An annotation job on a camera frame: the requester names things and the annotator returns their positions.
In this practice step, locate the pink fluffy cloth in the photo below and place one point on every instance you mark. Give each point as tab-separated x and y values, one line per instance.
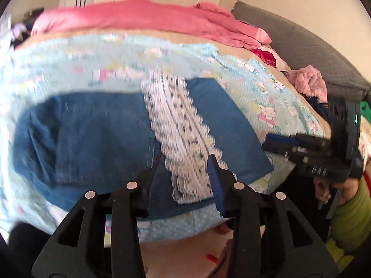
308	81

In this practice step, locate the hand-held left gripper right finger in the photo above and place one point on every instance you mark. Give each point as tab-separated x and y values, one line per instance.
216	185

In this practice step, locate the grey padded headboard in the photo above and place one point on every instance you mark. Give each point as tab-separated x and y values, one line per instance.
304	43

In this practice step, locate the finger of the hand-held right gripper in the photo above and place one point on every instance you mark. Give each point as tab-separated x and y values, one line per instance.
287	152
282	139

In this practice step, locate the cartoon printed blue bedsheet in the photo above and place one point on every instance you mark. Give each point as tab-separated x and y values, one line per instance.
87	60

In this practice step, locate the pile of clothes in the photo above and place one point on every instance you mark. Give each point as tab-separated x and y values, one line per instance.
26	26

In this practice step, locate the small red object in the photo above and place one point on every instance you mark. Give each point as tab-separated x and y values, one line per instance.
211	257

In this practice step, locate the red cloth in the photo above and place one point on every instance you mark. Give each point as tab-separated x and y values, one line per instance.
265	56

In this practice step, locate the dark blue cloth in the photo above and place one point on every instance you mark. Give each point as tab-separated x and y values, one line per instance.
318	107

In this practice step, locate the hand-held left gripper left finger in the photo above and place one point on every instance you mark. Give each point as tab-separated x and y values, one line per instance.
153	178

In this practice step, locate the pink duvet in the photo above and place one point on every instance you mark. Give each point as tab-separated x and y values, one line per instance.
130	14

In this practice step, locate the blue denim pants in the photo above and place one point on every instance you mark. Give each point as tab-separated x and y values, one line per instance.
95	139

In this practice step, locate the person's right hand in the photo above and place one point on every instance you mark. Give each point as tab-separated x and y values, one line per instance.
349	192

